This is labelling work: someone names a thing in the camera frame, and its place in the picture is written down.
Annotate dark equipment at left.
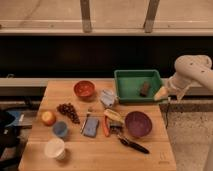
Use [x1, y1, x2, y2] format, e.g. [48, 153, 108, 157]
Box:
[0, 108, 33, 171]

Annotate brown block in bin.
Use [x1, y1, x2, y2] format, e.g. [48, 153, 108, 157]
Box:
[140, 82, 150, 97]

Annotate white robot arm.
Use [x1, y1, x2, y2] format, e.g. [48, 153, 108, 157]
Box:
[154, 55, 213, 171]

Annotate green plastic bin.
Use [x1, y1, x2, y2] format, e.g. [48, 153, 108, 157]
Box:
[114, 69, 163, 103]

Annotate red yellow apple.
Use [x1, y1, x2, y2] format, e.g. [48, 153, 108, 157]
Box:
[41, 111, 56, 126]

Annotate blue sponge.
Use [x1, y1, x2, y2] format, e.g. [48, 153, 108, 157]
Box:
[83, 117, 99, 138]

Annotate yellow banana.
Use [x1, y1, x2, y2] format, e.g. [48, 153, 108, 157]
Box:
[104, 109, 124, 123]

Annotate small blue cup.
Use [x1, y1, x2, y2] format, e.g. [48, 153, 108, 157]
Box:
[52, 121, 68, 138]

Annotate purple bowl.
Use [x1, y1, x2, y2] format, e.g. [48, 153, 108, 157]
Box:
[125, 111, 152, 138]

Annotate black handled knife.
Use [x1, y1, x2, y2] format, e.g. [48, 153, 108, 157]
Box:
[118, 136, 150, 154]

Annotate crumpled white blue packet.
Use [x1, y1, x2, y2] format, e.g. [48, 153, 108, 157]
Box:
[100, 89, 116, 108]

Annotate bunch of dark grapes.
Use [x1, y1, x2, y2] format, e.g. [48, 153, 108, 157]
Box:
[57, 103, 80, 124]

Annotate small dark toy object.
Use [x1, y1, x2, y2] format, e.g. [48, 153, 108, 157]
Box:
[110, 121, 123, 133]

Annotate white paper cup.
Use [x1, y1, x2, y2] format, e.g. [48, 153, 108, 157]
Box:
[44, 138, 65, 160]

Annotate orange carrot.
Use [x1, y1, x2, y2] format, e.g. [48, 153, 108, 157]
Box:
[102, 116, 110, 137]

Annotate red bowl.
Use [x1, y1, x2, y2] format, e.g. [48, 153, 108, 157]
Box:
[74, 80, 95, 98]

